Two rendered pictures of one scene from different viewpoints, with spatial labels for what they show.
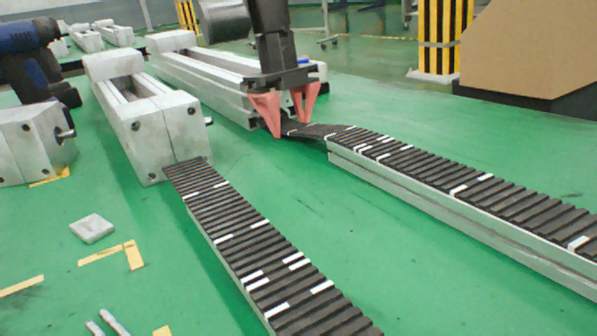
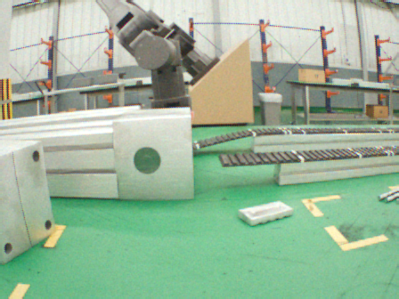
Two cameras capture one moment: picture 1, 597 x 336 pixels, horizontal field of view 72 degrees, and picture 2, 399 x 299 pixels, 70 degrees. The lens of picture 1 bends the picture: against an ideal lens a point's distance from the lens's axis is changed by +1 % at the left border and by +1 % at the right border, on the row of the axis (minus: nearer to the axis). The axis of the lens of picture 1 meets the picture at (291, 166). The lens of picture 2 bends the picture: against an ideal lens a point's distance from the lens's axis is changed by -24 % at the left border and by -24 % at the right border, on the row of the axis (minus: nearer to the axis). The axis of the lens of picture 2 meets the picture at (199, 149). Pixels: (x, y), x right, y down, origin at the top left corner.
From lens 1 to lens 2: 0.66 m
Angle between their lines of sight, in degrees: 64
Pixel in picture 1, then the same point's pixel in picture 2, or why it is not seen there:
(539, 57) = (244, 100)
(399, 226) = not seen: hidden behind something
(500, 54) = (221, 101)
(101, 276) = (342, 206)
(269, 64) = (178, 89)
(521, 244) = (369, 140)
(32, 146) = (38, 185)
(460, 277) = not seen: hidden behind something
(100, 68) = not seen: outside the picture
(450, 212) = (343, 143)
